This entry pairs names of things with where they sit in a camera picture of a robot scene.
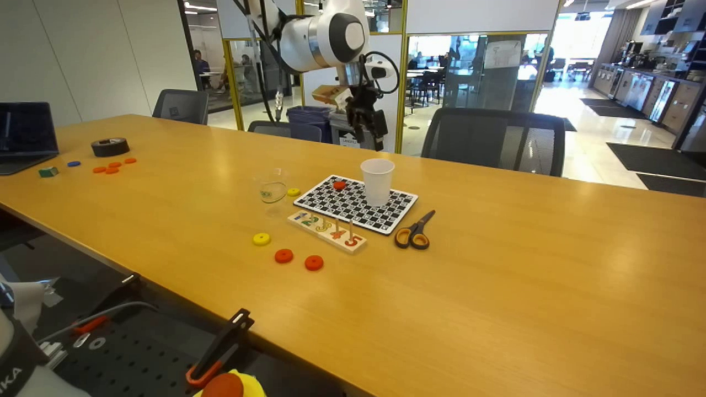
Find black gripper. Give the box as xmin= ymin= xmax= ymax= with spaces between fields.
xmin=346 ymin=82 xmax=390 ymax=153

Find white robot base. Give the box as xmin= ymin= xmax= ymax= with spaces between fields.
xmin=0 ymin=307 xmax=95 ymax=397

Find white paper cup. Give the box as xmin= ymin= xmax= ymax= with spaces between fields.
xmin=359 ymin=157 xmax=397 ymax=208

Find clear plastic cup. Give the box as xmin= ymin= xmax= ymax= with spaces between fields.
xmin=257 ymin=169 xmax=288 ymax=208

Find black white checkerboard card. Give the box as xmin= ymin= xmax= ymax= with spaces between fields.
xmin=292 ymin=173 xmax=418 ymax=238

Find black mesh office chair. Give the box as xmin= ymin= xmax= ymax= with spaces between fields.
xmin=418 ymin=105 xmax=570 ymax=178

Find wooden number puzzle board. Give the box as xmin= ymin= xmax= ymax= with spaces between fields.
xmin=286 ymin=210 xmax=369 ymax=256

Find white paper sign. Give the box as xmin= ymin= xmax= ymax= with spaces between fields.
xmin=482 ymin=38 xmax=525 ymax=72

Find white overhead panel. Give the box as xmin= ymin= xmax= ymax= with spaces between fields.
xmin=405 ymin=0 xmax=562 ymax=38

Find person in dark clothes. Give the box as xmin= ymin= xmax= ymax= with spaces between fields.
xmin=192 ymin=47 xmax=214 ymax=92

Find grey office chair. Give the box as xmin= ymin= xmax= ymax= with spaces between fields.
xmin=150 ymin=88 xmax=212 ymax=125

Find black floor mat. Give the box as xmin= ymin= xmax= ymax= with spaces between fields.
xmin=635 ymin=173 xmax=706 ymax=198
xmin=604 ymin=142 xmax=706 ymax=184
xmin=581 ymin=98 xmax=649 ymax=121

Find black orange clamp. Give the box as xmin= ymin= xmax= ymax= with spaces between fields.
xmin=183 ymin=307 xmax=255 ymax=391

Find kitchen counter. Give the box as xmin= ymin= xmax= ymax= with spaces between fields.
xmin=587 ymin=62 xmax=706 ymax=142

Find yellow orange toy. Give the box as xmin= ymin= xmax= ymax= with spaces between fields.
xmin=194 ymin=368 xmax=269 ymax=397

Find small orange tool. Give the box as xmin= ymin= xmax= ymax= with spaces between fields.
xmin=70 ymin=316 xmax=107 ymax=339

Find yellow frame post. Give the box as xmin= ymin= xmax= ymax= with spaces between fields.
xmin=392 ymin=0 xmax=411 ymax=157
xmin=220 ymin=38 xmax=247 ymax=132

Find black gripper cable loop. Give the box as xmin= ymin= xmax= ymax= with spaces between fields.
xmin=359 ymin=48 xmax=404 ymax=98

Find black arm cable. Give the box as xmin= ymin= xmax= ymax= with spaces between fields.
xmin=234 ymin=0 xmax=288 ymax=125

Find orange handled scissors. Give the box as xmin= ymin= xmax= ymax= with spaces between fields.
xmin=392 ymin=208 xmax=438 ymax=252

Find black bracket bar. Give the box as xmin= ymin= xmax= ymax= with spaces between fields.
xmin=91 ymin=274 xmax=144 ymax=316

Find grey cable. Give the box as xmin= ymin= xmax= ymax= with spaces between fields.
xmin=39 ymin=298 xmax=156 ymax=347

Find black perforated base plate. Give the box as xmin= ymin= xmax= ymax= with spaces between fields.
xmin=50 ymin=307 xmax=252 ymax=397

